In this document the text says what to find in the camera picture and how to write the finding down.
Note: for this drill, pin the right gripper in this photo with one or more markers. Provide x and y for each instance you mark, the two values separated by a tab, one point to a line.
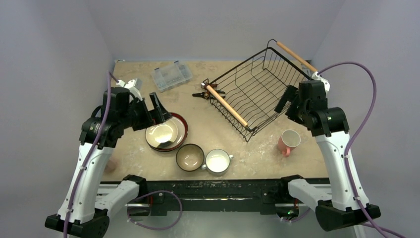
294	103

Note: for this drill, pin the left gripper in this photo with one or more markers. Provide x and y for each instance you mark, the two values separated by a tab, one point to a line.
161	114

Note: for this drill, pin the salmon pink mug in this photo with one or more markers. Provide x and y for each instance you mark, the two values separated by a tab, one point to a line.
288	141

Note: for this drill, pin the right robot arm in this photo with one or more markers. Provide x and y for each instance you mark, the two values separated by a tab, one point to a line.
347	205

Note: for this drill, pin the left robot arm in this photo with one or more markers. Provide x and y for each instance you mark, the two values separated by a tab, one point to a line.
81	214

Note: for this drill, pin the beige round plate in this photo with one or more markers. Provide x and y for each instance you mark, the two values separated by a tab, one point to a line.
162	133

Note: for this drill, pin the red black lacquer plate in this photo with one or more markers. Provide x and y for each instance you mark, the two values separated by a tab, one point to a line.
182	133

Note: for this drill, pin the clear plastic organizer box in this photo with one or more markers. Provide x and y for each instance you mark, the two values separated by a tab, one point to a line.
171	76

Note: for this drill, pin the brown bowl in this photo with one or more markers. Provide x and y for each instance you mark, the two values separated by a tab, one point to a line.
190	157

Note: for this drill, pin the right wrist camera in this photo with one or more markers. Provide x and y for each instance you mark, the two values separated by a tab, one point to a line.
318	77

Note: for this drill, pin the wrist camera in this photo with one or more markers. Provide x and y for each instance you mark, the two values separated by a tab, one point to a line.
318	77
133	86

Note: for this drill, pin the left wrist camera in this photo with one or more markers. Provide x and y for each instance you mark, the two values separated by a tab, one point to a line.
133	86

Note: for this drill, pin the black wire dish rack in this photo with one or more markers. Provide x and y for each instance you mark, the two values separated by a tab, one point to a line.
247	94

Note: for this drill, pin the white two-handled soup cup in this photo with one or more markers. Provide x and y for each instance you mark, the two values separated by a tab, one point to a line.
217	161

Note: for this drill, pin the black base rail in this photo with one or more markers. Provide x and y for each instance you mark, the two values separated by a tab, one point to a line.
229	195

